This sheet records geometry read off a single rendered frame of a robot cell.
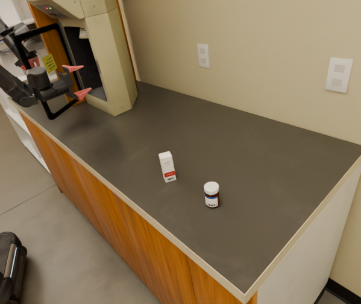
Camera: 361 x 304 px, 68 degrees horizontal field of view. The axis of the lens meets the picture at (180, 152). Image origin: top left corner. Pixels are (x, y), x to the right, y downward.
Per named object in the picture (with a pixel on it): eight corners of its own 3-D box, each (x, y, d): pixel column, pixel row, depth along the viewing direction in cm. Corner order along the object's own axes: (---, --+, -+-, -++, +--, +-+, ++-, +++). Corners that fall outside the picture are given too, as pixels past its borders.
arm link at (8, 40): (2, 39, 127) (-1, 37, 121) (15, 31, 128) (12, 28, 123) (13, 52, 129) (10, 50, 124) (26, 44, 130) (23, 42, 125)
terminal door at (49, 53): (84, 96, 158) (57, 22, 136) (50, 121, 134) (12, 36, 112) (82, 96, 158) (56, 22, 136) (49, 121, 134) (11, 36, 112)
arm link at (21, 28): (-2, 30, 128) (-10, 22, 120) (19, 17, 130) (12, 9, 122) (15, 52, 131) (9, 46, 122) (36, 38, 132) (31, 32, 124)
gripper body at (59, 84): (67, 73, 106) (49, 79, 102) (77, 97, 112) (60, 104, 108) (61, 70, 110) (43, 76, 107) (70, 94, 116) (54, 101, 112)
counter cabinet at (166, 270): (122, 157, 280) (95, 72, 230) (323, 292, 145) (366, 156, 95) (60, 192, 246) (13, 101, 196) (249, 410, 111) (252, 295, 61)
